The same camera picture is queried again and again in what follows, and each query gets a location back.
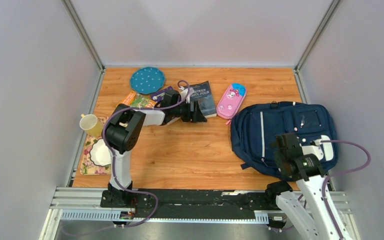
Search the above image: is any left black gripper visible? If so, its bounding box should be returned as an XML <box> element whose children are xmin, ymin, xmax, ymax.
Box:
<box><xmin>171</xmin><ymin>101</ymin><xmax>208</xmax><ymax>124</ymax></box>

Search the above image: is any Nineteen Eighty-Four dark book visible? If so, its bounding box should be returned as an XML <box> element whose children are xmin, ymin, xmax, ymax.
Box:
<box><xmin>190</xmin><ymin>81</ymin><xmax>217</xmax><ymax>118</ymax></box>

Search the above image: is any navy blue backpack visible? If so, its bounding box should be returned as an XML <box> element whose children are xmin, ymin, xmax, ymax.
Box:
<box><xmin>230</xmin><ymin>101</ymin><xmax>337</xmax><ymax>179</ymax></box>

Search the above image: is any orange treehouse book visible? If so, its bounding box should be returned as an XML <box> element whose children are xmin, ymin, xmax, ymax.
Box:
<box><xmin>120</xmin><ymin>90</ymin><xmax>157</xmax><ymax>108</ymax></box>

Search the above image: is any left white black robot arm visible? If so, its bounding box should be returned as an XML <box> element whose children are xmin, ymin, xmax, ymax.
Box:
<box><xmin>100</xmin><ymin>89</ymin><xmax>207</xmax><ymax>208</ymax></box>

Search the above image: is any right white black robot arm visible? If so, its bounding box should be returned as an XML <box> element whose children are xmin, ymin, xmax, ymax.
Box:
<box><xmin>265</xmin><ymin>132</ymin><xmax>353</xmax><ymax>240</ymax></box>

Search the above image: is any pink cartoon pencil case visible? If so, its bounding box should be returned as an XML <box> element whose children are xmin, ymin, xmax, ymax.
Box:
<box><xmin>216</xmin><ymin>83</ymin><xmax>247</xmax><ymax>125</ymax></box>

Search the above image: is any purple treehouse book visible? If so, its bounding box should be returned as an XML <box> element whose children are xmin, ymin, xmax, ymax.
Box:
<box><xmin>149</xmin><ymin>86</ymin><xmax>173</xmax><ymax>103</ymax></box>

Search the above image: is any teal polka dot plate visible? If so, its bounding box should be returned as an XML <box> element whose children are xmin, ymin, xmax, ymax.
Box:
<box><xmin>129</xmin><ymin>66</ymin><xmax>166</xmax><ymax>95</ymax></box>

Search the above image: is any white scalloped bowl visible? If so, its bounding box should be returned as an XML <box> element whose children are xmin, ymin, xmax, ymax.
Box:
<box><xmin>89</xmin><ymin>138</ymin><xmax>112</xmax><ymax>167</ymax></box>

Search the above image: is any yellow mug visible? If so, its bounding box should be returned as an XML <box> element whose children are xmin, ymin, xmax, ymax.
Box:
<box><xmin>79</xmin><ymin>114</ymin><xmax>104</xmax><ymax>138</ymax></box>

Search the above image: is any floral placemat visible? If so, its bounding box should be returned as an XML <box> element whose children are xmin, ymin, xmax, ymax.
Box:
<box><xmin>79</xmin><ymin>134</ymin><xmax>111</xmax><ymax>176</ymax></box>

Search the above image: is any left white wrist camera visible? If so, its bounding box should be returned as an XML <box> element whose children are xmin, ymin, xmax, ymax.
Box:
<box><xmin>179</xmin><ymin>86</ymin><xmax>195</xmax><ymax>103</ymax></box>

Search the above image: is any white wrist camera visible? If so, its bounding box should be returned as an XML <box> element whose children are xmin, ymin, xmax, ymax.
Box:
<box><xmin>309</xmin><ymin>135</ymin><xmax>335</xmax><ymax>162</ymax></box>
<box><xmin>179</xmin><ymin>86</ymin><xmax>195</xmax><ymax>103</ymax></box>

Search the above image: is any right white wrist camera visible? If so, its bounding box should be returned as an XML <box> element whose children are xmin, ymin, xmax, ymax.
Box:
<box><xmin>309</xmin><ymin>135</ymin><xmax>335</xmax><ymax>162</ymax></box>

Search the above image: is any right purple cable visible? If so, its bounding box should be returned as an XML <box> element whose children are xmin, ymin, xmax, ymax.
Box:
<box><xmin>314</xmin><ymin>139</ymin><xmax>372</xmax><ymax>240</ymax></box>

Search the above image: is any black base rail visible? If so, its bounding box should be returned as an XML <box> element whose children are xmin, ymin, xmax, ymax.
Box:
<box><xmin>100</xmin><ymin>189</ymin><xmax>279</xmax><ymax>220</ymax></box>

